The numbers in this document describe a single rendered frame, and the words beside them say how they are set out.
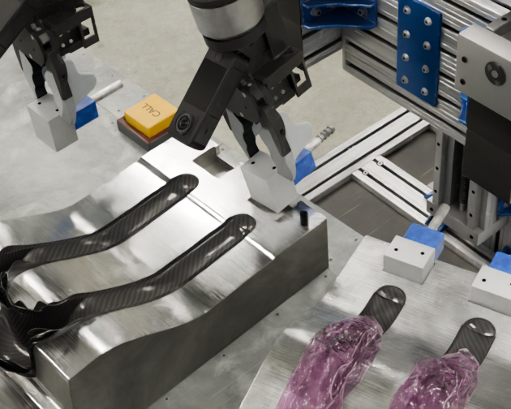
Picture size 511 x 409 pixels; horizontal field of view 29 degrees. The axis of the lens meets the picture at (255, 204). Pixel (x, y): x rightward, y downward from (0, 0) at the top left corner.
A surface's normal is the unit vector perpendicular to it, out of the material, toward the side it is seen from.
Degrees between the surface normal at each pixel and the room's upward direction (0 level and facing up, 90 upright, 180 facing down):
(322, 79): 0
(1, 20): 30
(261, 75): 12
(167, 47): 0
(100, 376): 90
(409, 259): 0
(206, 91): 41
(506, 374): 21
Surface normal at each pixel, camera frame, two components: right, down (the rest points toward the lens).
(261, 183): -0.71, 0.61
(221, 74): -0.60, -0.25
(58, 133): 0.68, 0.47
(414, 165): -0.08, -0.72
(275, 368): -0.19, -0.55
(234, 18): 0.24, 0.62
